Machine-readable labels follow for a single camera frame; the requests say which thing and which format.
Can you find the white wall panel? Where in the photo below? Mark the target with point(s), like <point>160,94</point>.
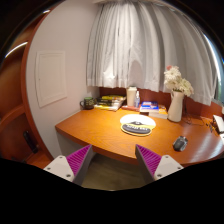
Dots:
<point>50,77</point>

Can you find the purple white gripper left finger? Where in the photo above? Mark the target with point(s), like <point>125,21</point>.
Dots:
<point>72,167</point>

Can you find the white cylindrical container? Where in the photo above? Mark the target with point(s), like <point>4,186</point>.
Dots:
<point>131,93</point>

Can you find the dark green mug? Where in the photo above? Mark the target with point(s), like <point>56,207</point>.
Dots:
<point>88,103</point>

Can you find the white device at right edge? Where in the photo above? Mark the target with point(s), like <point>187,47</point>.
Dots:
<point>219,123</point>

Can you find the white curtain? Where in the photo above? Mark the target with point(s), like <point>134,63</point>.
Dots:
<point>132,43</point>

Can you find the stack of books left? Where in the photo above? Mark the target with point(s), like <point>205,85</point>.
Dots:
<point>109,102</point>

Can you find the black door handle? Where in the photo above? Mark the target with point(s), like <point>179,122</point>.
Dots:
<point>33,146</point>

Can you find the black computer mouse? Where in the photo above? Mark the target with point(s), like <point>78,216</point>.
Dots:
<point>180,143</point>

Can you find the wooden door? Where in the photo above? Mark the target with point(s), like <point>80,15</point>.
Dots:
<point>15,114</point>

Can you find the small clear spray bottle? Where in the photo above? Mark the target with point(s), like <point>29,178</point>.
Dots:
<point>137,100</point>

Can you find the flat red book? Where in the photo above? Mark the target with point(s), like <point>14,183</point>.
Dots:
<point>130,108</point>

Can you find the white ceramic vase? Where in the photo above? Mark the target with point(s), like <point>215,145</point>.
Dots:
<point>175,109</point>

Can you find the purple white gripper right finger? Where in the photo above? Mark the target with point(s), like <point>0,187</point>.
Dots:
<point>154,166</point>

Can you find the blue book stack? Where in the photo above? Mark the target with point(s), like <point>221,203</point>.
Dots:
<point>149,106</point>

